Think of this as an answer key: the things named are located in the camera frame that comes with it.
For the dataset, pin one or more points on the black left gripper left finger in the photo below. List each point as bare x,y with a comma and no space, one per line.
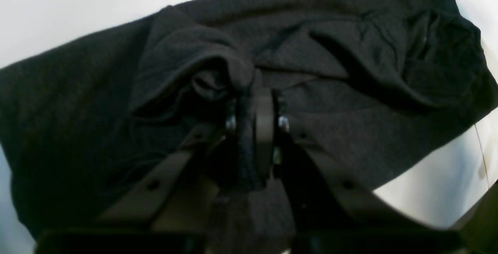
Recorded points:
166,212

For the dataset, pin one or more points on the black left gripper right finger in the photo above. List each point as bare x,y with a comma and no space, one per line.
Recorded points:
333,211

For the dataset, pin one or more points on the black t-shirt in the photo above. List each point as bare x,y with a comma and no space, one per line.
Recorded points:
382,83

